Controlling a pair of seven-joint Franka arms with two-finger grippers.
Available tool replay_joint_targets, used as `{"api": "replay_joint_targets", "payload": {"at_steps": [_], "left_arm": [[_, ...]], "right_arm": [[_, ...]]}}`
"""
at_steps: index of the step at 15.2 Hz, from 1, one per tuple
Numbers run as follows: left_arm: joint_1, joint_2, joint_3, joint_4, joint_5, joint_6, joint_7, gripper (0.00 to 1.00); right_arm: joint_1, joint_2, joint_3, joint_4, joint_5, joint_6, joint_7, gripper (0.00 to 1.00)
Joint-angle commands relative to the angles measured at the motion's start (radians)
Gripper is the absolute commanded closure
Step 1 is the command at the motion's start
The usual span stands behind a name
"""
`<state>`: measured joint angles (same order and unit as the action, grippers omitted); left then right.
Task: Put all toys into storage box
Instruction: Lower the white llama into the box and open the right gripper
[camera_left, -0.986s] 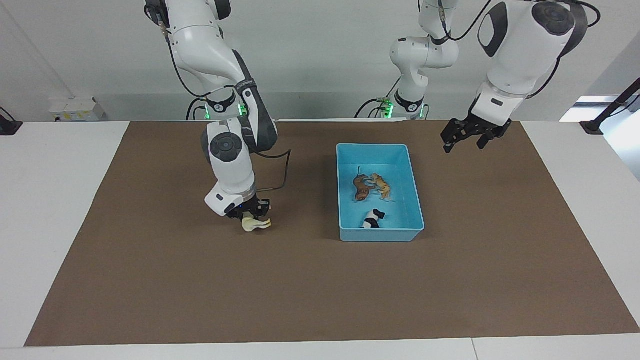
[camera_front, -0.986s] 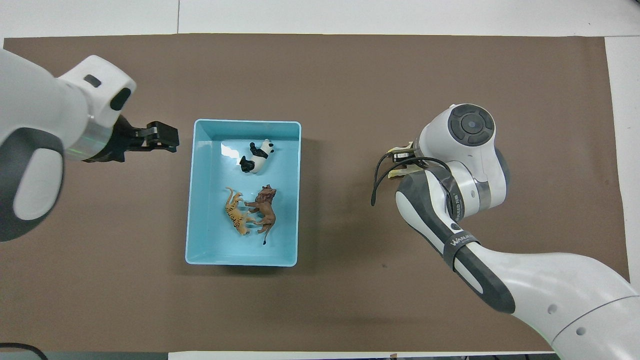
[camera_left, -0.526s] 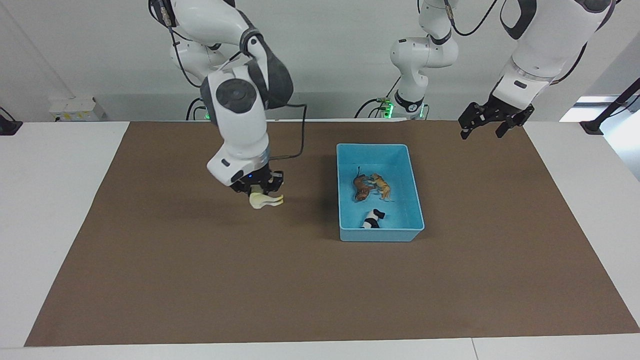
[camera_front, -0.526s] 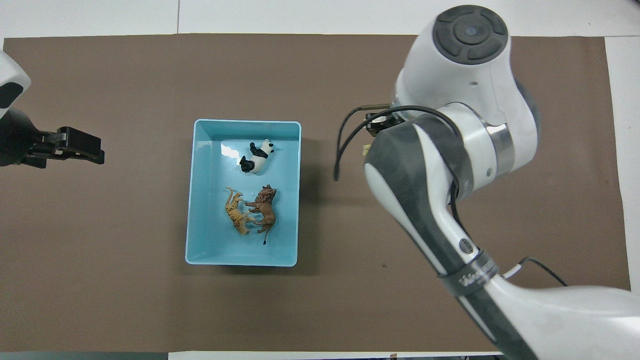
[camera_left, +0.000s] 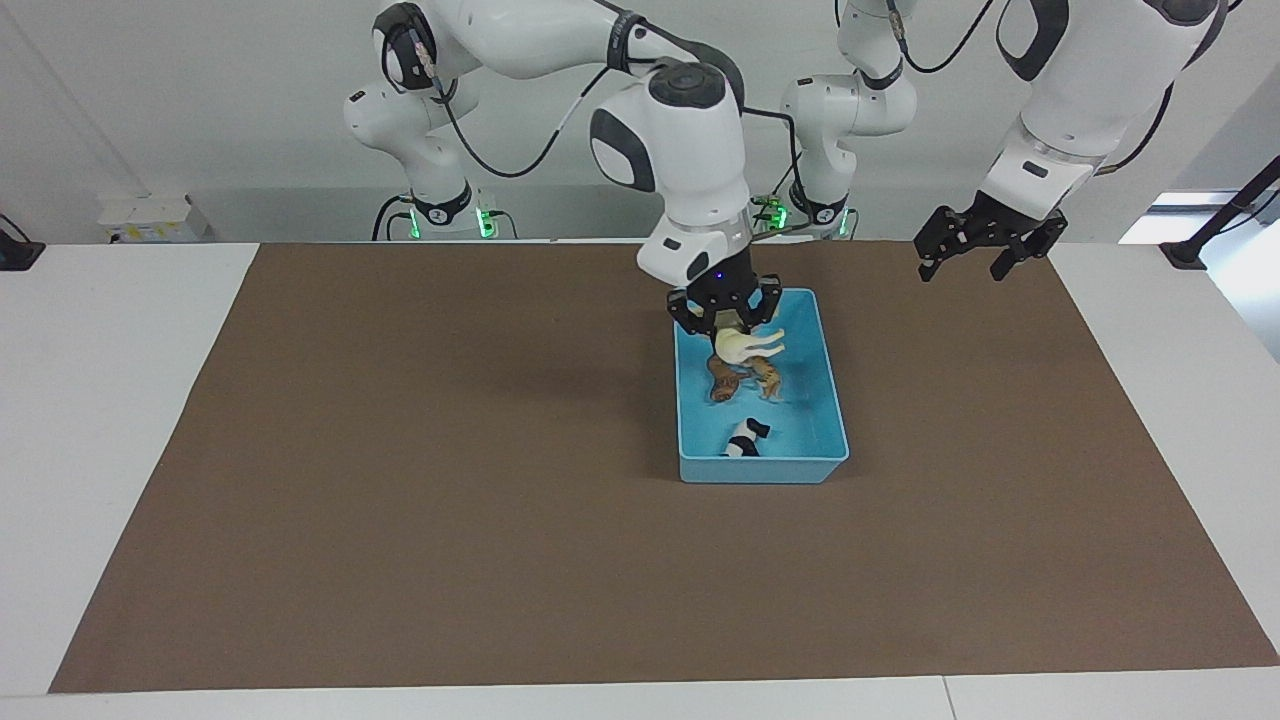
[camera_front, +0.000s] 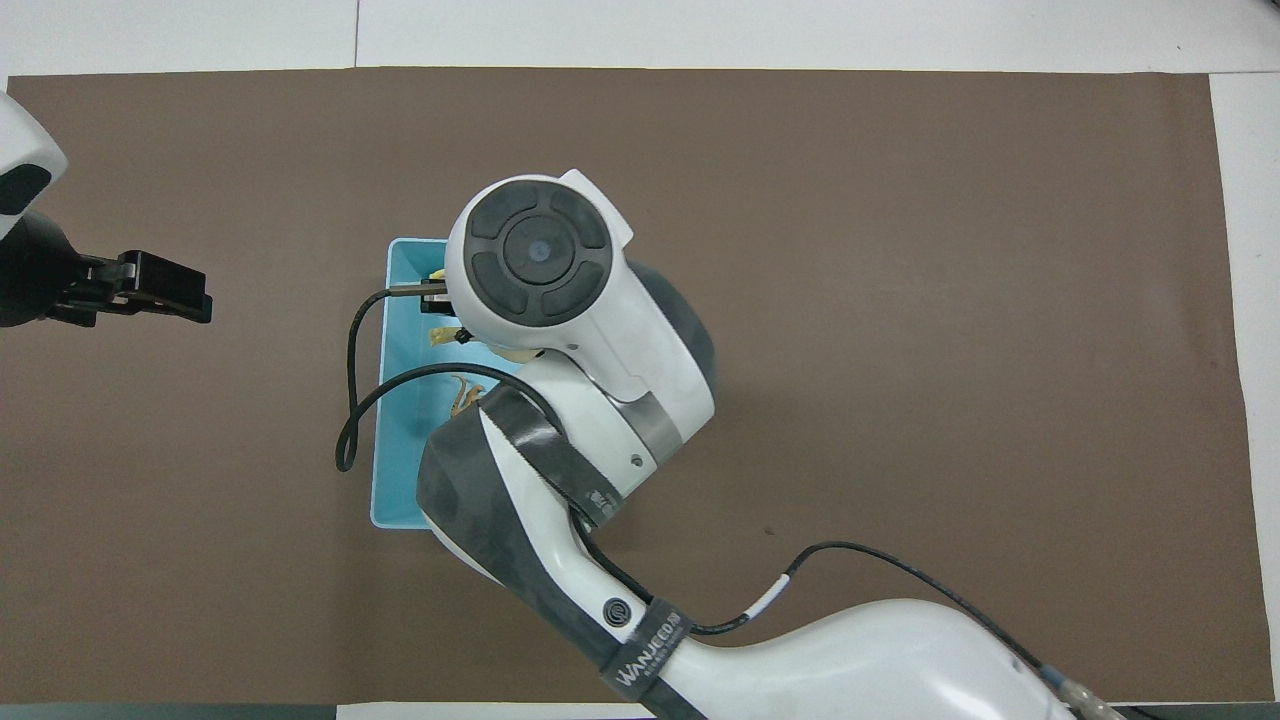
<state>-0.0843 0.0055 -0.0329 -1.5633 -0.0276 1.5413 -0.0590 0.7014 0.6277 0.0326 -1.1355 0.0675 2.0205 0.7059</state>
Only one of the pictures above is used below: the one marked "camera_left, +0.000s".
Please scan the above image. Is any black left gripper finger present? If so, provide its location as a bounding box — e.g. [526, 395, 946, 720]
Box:
[914, 207, 963, 283]
[990, 215, 1068, 282]

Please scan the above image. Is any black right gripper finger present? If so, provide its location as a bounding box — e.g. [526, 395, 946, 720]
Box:
[668, 290, 716, 336]
[742, 278, 783, 331]

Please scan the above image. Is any cream white horse toy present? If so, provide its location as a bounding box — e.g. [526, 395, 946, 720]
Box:
[714, 325, 788, 367]

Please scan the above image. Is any black and white panda toy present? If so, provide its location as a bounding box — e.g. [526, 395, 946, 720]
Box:
[721, 417, 772, 459]

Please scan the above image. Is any blue plastic storage box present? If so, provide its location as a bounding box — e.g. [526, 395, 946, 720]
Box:
[672, 286, 851, 486]

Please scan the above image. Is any white box with yellow label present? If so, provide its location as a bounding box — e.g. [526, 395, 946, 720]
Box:
[97, 193, 213, 244]

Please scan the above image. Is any brown table mat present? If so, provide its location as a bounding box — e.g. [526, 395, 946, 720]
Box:
[48, 238, 1280, 695]

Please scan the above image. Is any black camera stand with pole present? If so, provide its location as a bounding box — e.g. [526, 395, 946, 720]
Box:
[1160, 155, 1280, 271]

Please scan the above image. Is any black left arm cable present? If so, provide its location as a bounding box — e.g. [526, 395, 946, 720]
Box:
[895, 0, 1176, 176]

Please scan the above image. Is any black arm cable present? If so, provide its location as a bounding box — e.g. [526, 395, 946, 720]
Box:
[895, 0, 1176, 176]
[405, 20, 813, 241]

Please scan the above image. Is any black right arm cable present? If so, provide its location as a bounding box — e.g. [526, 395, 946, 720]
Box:
[405, 20, 813, 241]

